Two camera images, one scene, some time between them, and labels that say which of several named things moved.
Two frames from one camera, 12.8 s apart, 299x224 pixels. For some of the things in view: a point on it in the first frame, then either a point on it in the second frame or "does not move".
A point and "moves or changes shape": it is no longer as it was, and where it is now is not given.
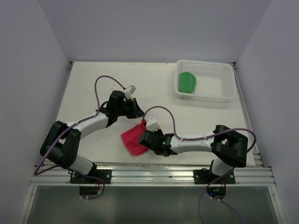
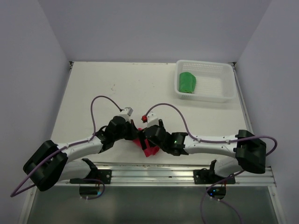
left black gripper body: [126, 109] -> [127, 132]
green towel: [187, 81] does not move
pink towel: [131, 137] moves or changes shape
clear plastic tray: [215, 80] does not move
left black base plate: [105, 174] does not move
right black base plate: [204, 176] does not move
